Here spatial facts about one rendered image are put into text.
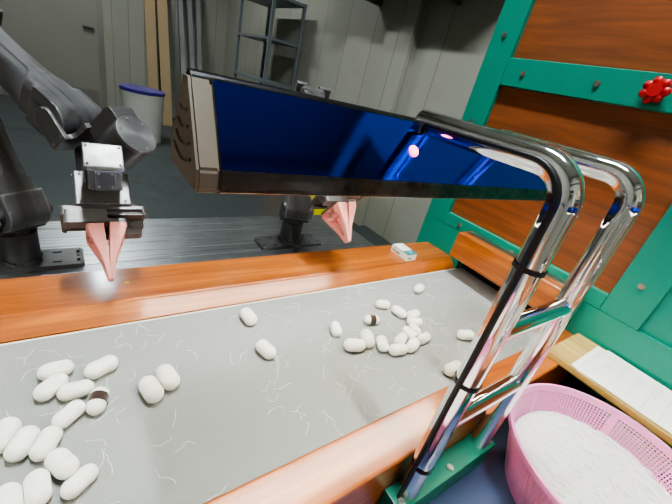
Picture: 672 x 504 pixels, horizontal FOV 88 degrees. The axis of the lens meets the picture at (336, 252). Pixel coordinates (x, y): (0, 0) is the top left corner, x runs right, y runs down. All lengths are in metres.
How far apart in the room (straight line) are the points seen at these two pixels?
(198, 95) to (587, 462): 0.65
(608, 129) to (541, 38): 0.26
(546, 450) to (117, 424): 0.57
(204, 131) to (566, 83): 0.81
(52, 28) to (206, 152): 6.19
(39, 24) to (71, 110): 5.78
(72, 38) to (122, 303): 5.92
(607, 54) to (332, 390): 0.81
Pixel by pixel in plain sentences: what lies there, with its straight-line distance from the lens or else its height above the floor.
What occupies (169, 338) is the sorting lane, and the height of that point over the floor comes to 0.74.
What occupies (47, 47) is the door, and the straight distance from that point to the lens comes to 6.43.
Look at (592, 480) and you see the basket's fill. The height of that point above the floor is 0.74.
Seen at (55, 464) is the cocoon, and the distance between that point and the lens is 0.45.
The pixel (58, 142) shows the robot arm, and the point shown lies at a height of 0.96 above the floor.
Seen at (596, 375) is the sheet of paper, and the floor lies 0.78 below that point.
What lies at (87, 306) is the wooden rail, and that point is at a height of 0.76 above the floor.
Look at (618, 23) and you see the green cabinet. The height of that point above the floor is 1.35.
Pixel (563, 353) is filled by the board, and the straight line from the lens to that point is 0.80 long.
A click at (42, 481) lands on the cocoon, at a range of 0.45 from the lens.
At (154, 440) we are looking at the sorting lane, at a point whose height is 0.74.
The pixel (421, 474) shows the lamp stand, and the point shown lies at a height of 0.77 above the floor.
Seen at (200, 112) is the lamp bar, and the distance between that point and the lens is 0.25.
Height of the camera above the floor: 1.13
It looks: 25 degrees down
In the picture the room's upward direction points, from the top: 15 degrees clockwise
